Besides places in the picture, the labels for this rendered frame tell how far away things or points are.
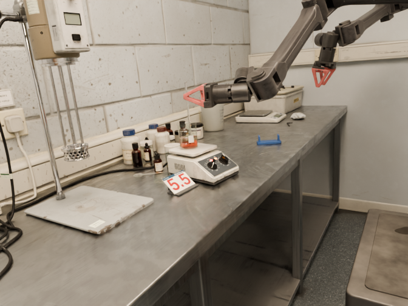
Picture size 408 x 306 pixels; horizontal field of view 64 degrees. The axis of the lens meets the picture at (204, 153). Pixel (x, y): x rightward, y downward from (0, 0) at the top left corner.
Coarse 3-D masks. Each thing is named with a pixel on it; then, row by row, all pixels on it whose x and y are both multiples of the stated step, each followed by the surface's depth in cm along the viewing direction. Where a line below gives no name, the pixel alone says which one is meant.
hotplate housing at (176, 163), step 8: (208, 152) 107; (216, 152) 107; (168, 160) 108; (176, 160) 105; (184, 160) 102; (192, 160) 100; (232, 160) 106; (168, 168) 109; (176, 168) 106; (184, 168) 103; (192, 168) 101; (200, 168) 98; (232, 168) 103; (192, 176) 102; (200, 176) 99; (208, 176) 97; (216, 176) 98; (224, 176) 100
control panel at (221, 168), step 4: (220, 152) 107; (212, 156) 104; (216, 156) 105; (220, 156) 106; (200, 160) 101; (204, 160) 101; (208, 160) 102; (216, 160) 103; (228, 160) 105; (200, 164) 99; (204, 164) 100; (216, 164) 102; (220, 164) 102; (228, 164) 104; (232, 164) 104; (208, 168) 99; (220, 168) 101; (224, 168) 101; (228, 168) 102; (212, 172) 98; (216, 172) 98; (220, 172) 99
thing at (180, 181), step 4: (184, 172) 101; (176, 176) 98; (180, 176) 99; (184, 176) 99; (168, 180) 95; (172, 180) 96; (176, 180) 97; (180, 180) 97; (184, 180) 98; (188, 180) 99; (168, 184) 94; (172, 184) 95; (176, 184) 96; (180, 184) 96; (184, 184) 97; (188, 184) 98; (172, 188) 94; (176, 188) 94; (180, 188) 95
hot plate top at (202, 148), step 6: (198, 144) 111; (204, 144) 110; (210, 144) 110; (174, 150) 107; (180, 150) 106; (192, 150) 105; (198, 150) 104; (204, 150) 103; (210, 150) 105; (192, 156) 100
